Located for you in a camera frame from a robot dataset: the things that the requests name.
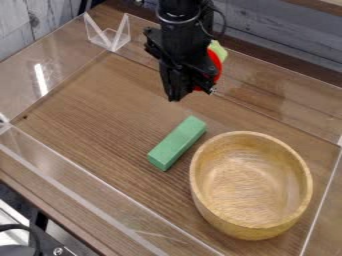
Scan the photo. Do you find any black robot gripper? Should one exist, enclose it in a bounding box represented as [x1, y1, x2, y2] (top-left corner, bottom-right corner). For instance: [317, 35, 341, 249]
[143, 0, 225, 102]

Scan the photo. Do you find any light wooden bowl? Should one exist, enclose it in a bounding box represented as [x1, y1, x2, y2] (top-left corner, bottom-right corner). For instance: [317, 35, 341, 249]
[190, 131, 314, 241]

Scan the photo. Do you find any green rectangular block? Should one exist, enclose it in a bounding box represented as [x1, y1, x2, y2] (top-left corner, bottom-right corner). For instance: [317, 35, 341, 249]
[147, 116, 207, 171]

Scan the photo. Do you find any clear acrylic corner bracket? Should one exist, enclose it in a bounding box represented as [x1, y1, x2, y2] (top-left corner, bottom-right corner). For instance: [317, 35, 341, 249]
[83, 13, 131, 52]

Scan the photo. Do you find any clear acrylic tray wall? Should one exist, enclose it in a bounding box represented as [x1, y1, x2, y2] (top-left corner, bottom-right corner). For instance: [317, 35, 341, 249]
[0, 19, 342, 256]

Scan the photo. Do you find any black metal table bracket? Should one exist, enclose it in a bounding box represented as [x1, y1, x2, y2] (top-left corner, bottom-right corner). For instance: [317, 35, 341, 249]
[28, 208, 79, 256]

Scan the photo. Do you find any black cable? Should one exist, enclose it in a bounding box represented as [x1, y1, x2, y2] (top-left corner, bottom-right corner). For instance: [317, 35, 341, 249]
[0, 223, 46, 256]

